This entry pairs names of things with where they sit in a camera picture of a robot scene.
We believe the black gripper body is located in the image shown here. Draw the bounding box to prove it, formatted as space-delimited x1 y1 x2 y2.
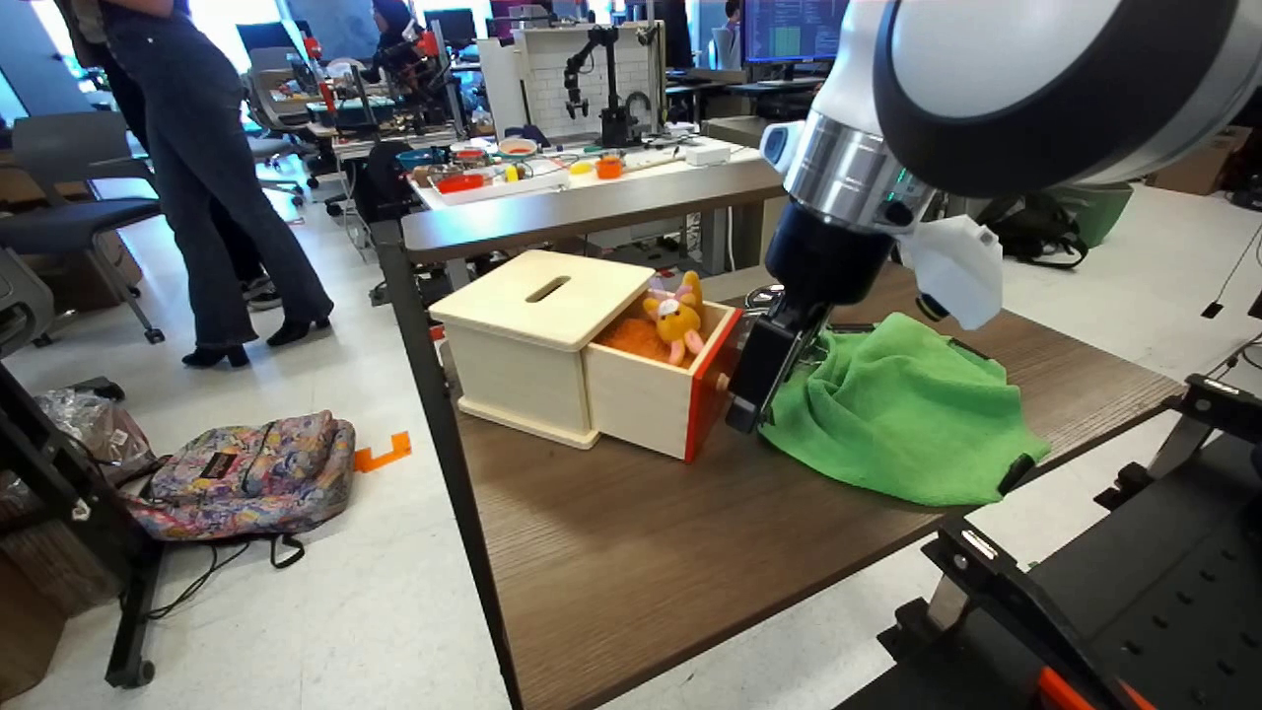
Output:
761 200 900 326

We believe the cream drawer with orange front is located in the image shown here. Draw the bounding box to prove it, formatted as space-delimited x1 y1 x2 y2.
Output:
585 295 750 466

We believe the orange plush toy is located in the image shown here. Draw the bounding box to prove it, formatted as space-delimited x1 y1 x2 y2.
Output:
600 268 714 370

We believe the green cloth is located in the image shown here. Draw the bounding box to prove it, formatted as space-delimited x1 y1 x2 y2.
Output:
754 308 1053 513

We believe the white table with toys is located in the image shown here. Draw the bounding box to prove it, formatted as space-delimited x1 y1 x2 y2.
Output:
406 130 773 214

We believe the black backpack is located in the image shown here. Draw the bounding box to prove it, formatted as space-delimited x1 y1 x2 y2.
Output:
976 195 1093 272

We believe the cream wooden box with slot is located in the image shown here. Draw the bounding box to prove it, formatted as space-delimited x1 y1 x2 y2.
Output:
424 250 664 455

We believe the long brown table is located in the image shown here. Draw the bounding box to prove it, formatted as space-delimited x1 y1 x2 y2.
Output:
366 155 794 312

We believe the computer monitor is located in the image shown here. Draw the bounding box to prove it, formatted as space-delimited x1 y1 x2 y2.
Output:
740 0 852 71

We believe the green bin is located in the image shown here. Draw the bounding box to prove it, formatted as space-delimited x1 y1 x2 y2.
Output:
1050 178 1134 253

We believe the white backboard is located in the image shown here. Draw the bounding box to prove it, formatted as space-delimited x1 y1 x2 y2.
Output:
476 17 671 142

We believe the orange floor marker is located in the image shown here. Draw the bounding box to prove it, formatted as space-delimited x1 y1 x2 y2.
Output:
349 431 414 476

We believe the brown cardboard box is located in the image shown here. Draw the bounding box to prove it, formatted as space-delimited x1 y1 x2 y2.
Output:
1155 130 1252 197

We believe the colourful patterned backpack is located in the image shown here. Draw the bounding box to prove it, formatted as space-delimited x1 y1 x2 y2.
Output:
123 406 357 550

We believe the standing person in jeans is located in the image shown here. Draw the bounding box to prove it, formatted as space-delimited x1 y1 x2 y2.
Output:
93 0 340 370

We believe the black floor stand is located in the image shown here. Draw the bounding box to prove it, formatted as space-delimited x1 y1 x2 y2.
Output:
0 358 171 694

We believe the dark office chair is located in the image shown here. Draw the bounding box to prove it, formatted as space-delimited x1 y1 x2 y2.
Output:
0 111 171 350

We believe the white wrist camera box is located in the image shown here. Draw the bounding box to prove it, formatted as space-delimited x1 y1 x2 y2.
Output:
891 214 1011 334

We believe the black robot mounting frame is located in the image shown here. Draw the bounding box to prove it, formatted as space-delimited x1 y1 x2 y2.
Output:
840 370 1262 710

